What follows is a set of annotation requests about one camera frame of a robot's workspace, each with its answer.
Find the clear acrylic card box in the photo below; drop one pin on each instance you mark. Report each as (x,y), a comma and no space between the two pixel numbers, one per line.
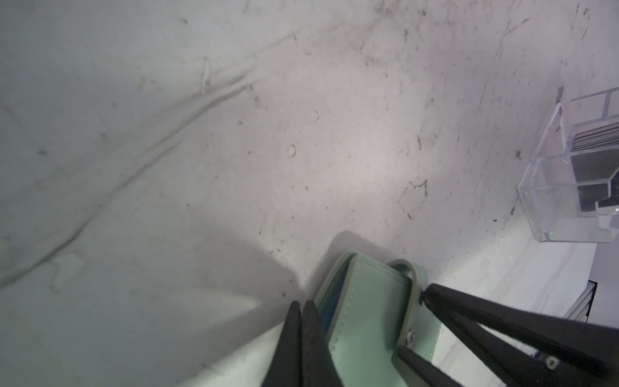
(548,189)

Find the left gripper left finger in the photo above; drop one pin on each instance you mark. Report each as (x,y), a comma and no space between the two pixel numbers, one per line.
(302,356)

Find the green card holder wallet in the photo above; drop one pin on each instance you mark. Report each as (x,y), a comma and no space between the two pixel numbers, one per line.
(368,310)

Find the stack of dark cards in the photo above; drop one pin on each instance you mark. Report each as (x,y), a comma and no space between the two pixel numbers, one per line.
(595,167)

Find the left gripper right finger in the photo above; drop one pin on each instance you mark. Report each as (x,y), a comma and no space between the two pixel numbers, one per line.
(527,349)

